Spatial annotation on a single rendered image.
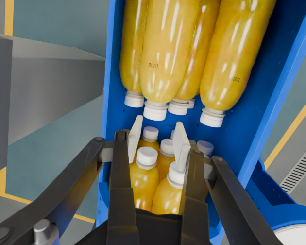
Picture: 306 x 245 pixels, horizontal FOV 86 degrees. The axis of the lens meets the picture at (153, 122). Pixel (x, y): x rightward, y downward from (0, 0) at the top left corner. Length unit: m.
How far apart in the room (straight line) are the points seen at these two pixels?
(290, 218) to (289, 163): 1.40
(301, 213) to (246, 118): 0.43
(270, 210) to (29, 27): 1.83
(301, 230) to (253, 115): 0.44
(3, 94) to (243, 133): 0.55
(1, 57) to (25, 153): 1.68
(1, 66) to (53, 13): 1.18
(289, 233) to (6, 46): 0.88
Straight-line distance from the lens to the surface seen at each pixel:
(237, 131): 0.39
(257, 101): 0.36
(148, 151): 0.32
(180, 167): 0.17
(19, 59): 0.63
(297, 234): 0.72
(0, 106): 0.54
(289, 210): 0.73
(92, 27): 1.51
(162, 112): 0.27
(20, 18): 1.79
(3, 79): 0.52
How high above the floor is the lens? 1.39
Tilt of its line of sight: 70 degrees down
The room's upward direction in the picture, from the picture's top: 173 degrees counter-clockwise
